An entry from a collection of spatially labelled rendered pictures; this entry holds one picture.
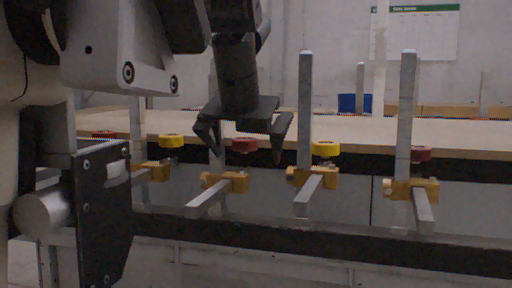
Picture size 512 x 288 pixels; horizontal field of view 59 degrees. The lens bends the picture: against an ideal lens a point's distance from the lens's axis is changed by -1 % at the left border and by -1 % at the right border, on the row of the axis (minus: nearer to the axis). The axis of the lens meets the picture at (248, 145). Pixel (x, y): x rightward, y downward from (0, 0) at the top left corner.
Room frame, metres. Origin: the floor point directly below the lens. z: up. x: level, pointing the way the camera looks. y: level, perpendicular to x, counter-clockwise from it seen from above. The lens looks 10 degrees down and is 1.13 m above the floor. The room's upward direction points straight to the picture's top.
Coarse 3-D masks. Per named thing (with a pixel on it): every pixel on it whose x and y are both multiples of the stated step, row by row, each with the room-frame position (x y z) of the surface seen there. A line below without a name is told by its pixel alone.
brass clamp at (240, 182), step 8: (200, 176) 1.27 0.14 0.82; (208, 176) 1.25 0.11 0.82; (216, 176) 1.24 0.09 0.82; (224, 176) 1.24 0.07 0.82; (232, 176) 1.23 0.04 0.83; (240, 176) 1.23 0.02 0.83; (248, 176) 1.25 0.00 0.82; (200, 184) 1.26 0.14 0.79; (208, 184) 1.25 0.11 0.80; (240, 184) 1.22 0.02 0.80; (248, 184) 1.25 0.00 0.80; (232, 192) 1.23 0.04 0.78; (240, 192) 1.22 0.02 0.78
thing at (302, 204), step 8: (312, 176) 1.14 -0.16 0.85; (320, 176) 1.14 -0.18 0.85; (312, 184) 1.06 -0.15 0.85; (320, 184) 1.11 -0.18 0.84; (304, 192) 0.99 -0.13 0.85; (312, 192) 0.99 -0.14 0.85; (296, 200) 0.93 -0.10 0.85; (304, 200) 0.93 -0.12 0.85; (312, 200) 0.99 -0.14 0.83; (296, 208) 0.92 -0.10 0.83; (304, 208) 0.92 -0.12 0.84
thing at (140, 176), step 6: (168, 162) 1.40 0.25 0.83; (174, 162) 1.44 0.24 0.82; (144, 168) 1.30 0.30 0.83; (150, 168) 1.30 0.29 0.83; (132, 174) 1.23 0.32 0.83; (138, 174) 1.23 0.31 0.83; (144, 174) 1.26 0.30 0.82; (150, 174) 1.29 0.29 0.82; (132, 180) 1.20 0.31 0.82; (138, 180) 1.23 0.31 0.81; (144, 180) 1.26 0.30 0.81; (132, 186) 1.20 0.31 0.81
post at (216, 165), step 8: (208, 80) 1.26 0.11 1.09; (216, 80) 1.25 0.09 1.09; (208, 88) 1.26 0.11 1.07; (216, 88) 1.25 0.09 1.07; (224, 152) 1.28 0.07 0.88; (216, 160) 1.25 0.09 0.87; (224, 160) 1.28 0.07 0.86; (216, 168) 1.25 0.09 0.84; (224, 168) 1.28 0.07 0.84; (224, 200) 1.27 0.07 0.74; (216, 208) 1.25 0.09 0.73
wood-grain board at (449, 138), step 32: (96, 128) 1.65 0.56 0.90; (128, 128) 1.65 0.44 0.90; (160, 128) 1.65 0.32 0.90; (224, 128) 1.66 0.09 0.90; (320, 128) 1.65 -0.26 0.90; (352, 128) 1.65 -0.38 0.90; (384, 128) 1.65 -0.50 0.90; (416, 128) 1.65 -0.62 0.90; (448, 128) 1.65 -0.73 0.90; (480, 128) 1.65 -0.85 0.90
